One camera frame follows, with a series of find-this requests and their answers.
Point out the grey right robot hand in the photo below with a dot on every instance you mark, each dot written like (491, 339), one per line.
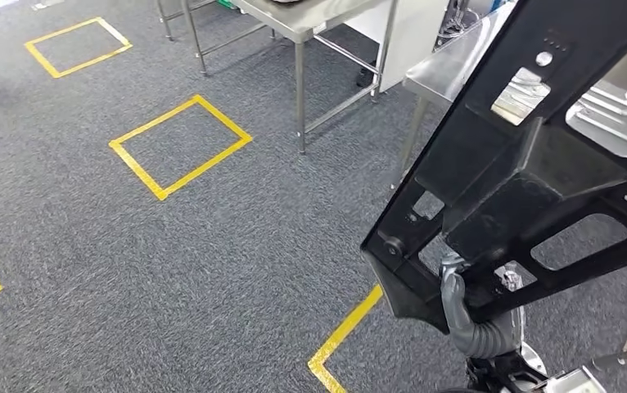
(454, 304)

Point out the black plastic car part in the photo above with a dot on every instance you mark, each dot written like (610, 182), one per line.
(508, 179)

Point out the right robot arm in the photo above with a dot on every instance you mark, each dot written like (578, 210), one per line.
(500, 336)

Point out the stainless steel workbench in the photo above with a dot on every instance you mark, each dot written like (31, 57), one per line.
(443, 70)

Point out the white cabinet panel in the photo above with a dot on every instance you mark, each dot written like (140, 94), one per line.
(411, 38)

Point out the stainless steel table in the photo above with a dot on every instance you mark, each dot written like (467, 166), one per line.
(313, 16)

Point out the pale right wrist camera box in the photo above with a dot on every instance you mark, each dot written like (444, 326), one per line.
(574, 382)

